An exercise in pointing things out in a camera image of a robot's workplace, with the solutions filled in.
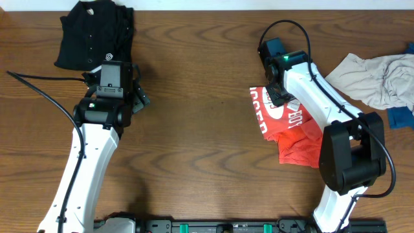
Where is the orange red t-shirt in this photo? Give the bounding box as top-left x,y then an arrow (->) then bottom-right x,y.
250,87 -> 322,168

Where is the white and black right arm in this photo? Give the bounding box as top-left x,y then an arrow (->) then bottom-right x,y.
258,38 -> 389,232

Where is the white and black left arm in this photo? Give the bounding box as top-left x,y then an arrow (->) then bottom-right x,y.
38,61 -> 150,233

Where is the folded black shirt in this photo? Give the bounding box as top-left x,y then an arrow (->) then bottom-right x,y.
54,1 -> 135,71

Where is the beige crumpled shirt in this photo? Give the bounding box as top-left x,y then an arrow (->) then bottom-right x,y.
325,53 -> 413,111

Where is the blue cloth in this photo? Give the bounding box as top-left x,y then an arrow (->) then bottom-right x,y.
386,43 -> 413,129

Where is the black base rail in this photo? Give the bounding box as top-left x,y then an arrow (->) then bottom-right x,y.
93,212 -> 389,233

